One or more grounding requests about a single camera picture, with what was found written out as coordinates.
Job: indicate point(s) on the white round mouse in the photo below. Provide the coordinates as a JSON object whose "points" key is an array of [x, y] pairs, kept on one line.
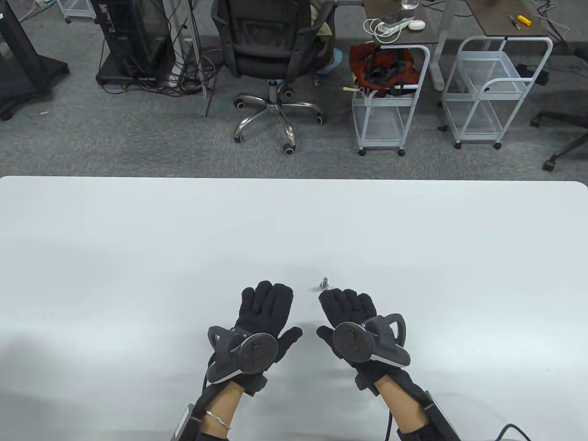
{"points": [[416, 25]]}

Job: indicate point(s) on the aluminium frame post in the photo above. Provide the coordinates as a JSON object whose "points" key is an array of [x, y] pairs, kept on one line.
{"points": [[205, 98]]}

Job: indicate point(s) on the person's right forearm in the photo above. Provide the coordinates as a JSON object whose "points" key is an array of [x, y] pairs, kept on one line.
{"points": [[404, 409]]}

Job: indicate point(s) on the black left forearm sensor box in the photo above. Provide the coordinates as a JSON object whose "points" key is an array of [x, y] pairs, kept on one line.
{"points": [[190, 422]]}

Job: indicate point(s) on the red and black bag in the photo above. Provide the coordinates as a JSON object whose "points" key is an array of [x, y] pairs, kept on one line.
{"points": [[367, 64]]}

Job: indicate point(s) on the yellow tag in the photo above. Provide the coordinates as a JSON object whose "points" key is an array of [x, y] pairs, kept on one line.
{"points": [[351, 89]]}

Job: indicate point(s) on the black chair base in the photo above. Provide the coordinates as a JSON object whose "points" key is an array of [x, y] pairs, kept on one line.
{"points": [[560, 117]]}

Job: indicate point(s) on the grey left hand controller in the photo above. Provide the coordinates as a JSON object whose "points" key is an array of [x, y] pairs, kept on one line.
{"points": [[255, 353]]}

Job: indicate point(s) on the white power strip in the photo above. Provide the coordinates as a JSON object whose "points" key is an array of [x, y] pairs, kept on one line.
{"points": [[397, 23]]}

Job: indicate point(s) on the brown top desk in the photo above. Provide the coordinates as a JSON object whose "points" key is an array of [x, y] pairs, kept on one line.
{"points": [[500, 23], [425, 37]]}

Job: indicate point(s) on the black mesh office chair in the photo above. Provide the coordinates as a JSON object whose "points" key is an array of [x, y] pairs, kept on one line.
{"points": [[266, 46]]}

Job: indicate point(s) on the black right forearm sensor box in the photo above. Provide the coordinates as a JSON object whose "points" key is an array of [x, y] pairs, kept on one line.
{"points": [[441, 413]]}

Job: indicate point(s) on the person's left forearm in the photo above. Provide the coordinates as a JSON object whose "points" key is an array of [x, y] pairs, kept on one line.
{"points": [[223, 404]]}

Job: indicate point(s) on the person's right hand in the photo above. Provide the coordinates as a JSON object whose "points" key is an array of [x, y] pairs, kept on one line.
{"points": [[344, 305]]}

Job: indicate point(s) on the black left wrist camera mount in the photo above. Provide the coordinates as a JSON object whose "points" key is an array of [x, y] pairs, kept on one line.
{"points": [[255, 387]]}

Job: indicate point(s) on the small screwdriver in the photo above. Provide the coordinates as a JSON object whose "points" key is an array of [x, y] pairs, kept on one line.
{"points": [[514, 22]]}

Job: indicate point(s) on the silver metal screw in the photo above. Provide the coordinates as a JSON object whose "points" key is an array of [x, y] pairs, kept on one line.
{"points": [[325, 284]]}

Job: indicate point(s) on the black computer tower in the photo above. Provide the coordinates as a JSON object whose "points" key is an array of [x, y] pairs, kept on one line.
{"points": [[133, 32]]}

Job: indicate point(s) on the grey hand controller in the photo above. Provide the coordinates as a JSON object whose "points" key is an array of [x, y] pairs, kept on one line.
{"points": [[255, 353], [351, 342]]}

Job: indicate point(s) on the grey right hand controller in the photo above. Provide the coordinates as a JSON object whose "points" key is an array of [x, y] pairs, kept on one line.
{"points": [[351, 342]]}

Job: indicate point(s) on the person's left hand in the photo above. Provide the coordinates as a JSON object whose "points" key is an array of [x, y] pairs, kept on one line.
{"points": [[268, 305]]}

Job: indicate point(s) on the yellow utility knife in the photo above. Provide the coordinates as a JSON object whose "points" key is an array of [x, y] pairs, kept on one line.
{"points": [[524, 19]]}

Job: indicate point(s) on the clear water glass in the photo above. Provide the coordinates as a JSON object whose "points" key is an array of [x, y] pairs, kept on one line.
{"points": [[409, 4]]}

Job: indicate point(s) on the black power adapter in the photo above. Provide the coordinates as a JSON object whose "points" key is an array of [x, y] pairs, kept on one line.
{"points": [[542, 77]]}

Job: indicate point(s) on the black rolling stand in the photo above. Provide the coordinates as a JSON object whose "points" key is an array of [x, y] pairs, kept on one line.
{"points": [[18, 55]]}

